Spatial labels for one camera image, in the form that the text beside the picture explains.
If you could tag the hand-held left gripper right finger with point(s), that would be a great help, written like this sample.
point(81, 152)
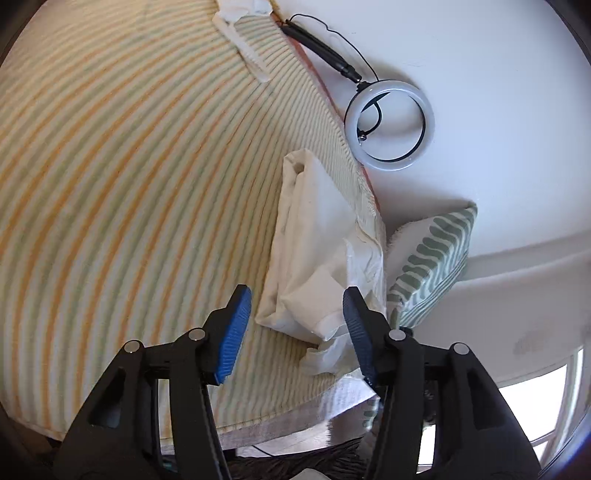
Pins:
point(358, 332)

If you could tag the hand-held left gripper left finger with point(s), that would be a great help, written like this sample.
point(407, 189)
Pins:
point(233, 332)

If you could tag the large white garment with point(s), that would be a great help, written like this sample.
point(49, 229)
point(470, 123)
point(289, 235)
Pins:
point(314, 240)

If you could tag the green striped pillow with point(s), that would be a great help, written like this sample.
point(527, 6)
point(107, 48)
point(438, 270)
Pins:
point(429, 258)

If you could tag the dark fringed rug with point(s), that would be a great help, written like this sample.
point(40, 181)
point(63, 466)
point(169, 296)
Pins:
point(286, 464)

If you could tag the window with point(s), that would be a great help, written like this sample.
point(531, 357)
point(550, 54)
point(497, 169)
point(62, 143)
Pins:
point(531, 392)

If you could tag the bed with striped sheet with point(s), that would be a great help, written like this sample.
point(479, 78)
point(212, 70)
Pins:
point(115, 184)

